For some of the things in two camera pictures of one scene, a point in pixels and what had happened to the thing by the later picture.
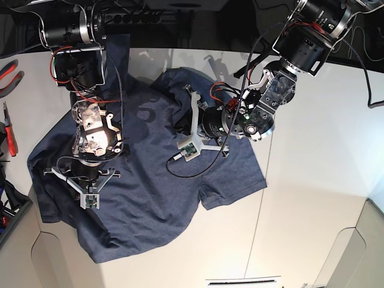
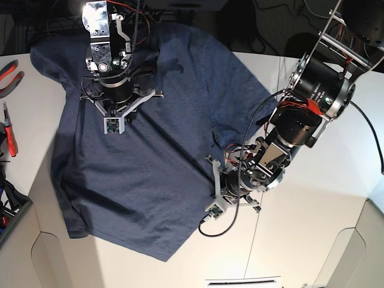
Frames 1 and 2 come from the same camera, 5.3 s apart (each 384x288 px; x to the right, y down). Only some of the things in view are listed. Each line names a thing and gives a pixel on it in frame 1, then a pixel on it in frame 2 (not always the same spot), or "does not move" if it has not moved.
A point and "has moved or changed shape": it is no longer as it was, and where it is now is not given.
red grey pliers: [10, 66] does not move
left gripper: [87, 179] to [115, 96]
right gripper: [213, 126] to [232, 186]
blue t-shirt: [149, 195] has moved or changed shape
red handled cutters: [9, 132] does not move
